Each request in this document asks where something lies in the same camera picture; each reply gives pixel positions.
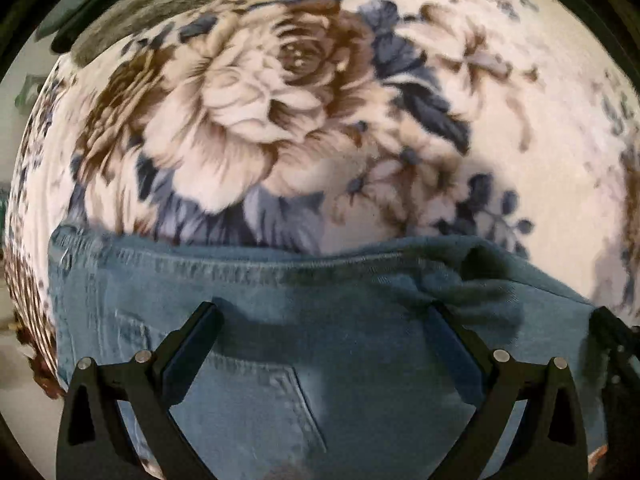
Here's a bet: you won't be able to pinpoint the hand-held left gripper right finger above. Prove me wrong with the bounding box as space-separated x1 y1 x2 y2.
430 301 589 480

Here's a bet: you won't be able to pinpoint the blue denim pants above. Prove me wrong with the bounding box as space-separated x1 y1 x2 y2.
48 225 613 480

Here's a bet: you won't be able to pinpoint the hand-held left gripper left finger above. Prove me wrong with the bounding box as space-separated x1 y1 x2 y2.
56 301 224 480

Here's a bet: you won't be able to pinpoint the floral printed blanket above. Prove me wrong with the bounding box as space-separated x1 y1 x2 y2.
0 0 640 476

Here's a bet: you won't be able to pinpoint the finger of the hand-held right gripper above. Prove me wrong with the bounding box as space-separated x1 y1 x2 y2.
588 306 640 461

